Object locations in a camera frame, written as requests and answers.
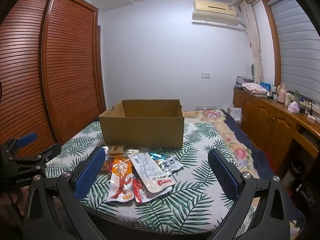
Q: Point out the clear granola snack packet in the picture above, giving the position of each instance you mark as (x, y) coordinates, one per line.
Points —
(116, 150)

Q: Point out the folded purple cloth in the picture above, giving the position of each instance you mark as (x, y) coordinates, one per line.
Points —
(241, 80)

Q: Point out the dark trash bin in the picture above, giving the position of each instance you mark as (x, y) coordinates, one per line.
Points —
(295, 172)

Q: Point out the wall air conditioner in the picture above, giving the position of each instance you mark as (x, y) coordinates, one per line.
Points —
(215, 12)

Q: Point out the floral blanket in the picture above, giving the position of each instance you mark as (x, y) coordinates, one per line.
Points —
(237, 145)

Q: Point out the wooden cabinet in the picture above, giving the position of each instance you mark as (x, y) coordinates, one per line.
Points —
(262, 122)

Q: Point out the long white snack packet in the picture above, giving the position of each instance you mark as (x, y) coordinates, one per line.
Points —
(147, 167)

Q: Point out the white blue-print snack packet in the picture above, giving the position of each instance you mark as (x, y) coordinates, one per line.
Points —
(172, 165)

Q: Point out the orange crayfish snack packet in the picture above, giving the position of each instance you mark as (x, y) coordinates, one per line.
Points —
(121, 182)

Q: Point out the brown cardboard box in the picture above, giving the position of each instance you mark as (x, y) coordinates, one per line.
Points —
(140, 132)

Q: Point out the dark blue bedsheet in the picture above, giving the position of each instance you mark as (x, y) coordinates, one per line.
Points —
(260, 165)

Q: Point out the red snack packet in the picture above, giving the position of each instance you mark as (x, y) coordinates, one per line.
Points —
(140, 194)

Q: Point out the folded floral cloth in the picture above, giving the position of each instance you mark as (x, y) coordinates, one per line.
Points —
(253, 89)

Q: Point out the cream floral curtain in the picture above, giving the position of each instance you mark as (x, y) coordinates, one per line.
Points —
(255, 42)

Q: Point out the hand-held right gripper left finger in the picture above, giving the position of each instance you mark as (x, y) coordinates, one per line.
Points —
(87, 176)

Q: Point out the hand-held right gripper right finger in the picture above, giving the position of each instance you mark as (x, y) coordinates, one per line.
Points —
(225, 177)

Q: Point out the pink bottle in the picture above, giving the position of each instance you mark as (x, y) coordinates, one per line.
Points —
(282, 93)

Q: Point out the wooden window frame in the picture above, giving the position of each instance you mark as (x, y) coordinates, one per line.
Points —
(272, 42)

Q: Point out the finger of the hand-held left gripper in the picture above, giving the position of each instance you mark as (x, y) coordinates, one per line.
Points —
(27, 138)
(42, 156)

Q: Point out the grey window blind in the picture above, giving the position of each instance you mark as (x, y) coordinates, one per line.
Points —
(295, 50)

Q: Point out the small blue box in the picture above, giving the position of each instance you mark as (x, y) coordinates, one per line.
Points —
(265, 85)

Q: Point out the white wall switch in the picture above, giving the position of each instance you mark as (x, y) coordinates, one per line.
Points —
(205, 75)

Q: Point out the person's left hand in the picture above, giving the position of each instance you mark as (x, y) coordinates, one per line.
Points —
(13, 202)

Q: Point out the blue candy wrapper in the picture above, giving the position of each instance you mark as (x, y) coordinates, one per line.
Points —
(156, 156)

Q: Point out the small orange snack packet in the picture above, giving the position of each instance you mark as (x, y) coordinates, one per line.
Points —
(107, 166)

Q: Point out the purple tissue box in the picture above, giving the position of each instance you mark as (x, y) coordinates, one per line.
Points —
(293, 107)

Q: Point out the white paper bag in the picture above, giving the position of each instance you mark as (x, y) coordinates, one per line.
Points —
(235, 113)

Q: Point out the wooden louvered wardrobe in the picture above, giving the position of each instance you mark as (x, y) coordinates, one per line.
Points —
(70, 67)

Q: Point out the small white snack packet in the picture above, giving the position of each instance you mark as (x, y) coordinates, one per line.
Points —
(132, 151)

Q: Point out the small white fan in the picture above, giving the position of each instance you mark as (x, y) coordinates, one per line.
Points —
(253, 71)

